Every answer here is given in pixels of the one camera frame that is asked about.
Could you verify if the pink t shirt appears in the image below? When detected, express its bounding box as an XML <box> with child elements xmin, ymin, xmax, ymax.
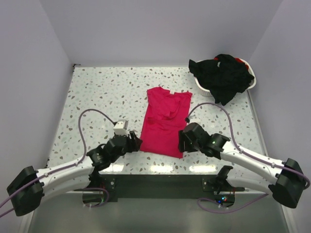
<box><xmin>140</xmin><ymin>87</ymin><xmax>192</xmax><ymax>159</ymax></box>

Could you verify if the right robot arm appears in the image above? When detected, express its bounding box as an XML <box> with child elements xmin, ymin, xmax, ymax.
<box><xmin>178</xmin><ymin>122</ymin><xmax>308</xmax><ymax>209</ymax></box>

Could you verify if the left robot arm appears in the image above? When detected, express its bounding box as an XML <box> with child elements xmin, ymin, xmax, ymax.
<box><xmin>7</xmin><ymin>131</ymin><xmax>142</xmax><ymax>216</ymax></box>

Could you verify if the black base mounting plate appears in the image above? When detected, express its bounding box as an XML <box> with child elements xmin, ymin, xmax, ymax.
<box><xmin>82</xmin><ymin>174</ymin><xmax>245</xmax><ymax>206</ymax></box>

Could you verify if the white laundry basket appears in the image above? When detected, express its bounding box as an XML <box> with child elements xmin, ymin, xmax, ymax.
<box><xmin>194</xmin><ymin>58</ymin><xmax>257</xmax><ymax>97</ymax></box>

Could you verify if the black t shirt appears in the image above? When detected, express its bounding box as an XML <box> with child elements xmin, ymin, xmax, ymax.
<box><xmin>188</xmin><ymin>54</ymin><xmax>254</xmax><ymax>106</ymax></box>

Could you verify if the red garment in basket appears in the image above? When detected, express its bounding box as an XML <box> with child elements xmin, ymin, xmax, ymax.
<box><xmin>213</xmin><ymin>57</ymin><xmax>249</xmax><ymax>70</ymax></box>

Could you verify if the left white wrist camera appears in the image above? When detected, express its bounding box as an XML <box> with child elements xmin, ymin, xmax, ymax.
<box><xmin>113</xmin><ymin>119</ymin><xmax>128</xmax><ymax>135</ymax></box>

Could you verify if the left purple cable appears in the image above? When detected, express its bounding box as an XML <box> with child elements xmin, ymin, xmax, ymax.
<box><xmin>0</xmin><ymin>109</ymin><xmax>117</xmax><ymax>217</ymax></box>

